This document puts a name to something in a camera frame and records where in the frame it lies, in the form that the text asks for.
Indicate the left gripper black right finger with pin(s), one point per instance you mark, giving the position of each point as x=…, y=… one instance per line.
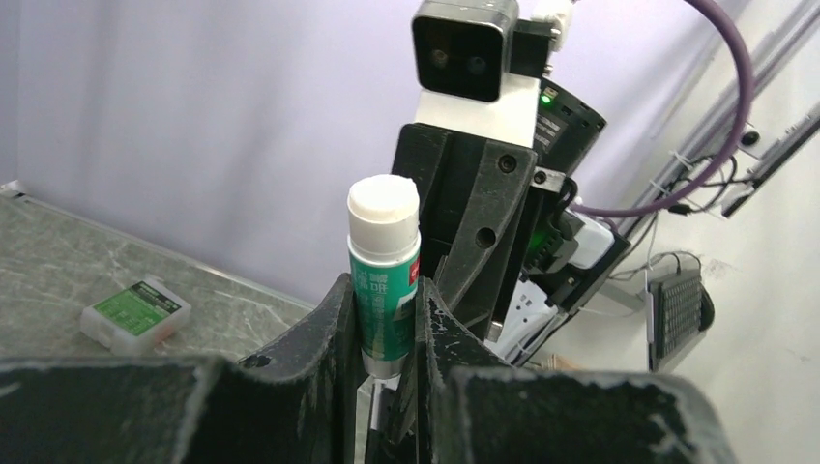
x=474, y=408

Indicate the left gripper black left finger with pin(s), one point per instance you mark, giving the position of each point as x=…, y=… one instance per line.
x=292, y=401

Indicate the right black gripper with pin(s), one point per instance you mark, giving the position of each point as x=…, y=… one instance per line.
x=470, y=188

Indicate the green white glue stick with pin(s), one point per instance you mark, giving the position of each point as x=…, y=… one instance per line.
x=384, y=244

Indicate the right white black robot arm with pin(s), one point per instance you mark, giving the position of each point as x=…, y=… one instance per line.
x=559, y=256

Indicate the green white small box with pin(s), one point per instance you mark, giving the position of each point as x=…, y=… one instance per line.
x=137, y=319

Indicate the black keyboard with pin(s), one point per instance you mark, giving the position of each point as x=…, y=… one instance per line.
x=680, y=313

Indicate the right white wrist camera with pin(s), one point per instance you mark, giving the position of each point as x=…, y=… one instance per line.
x=480, y=65

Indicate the aluminium rail frame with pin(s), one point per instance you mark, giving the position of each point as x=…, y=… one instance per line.
x=720, y=134

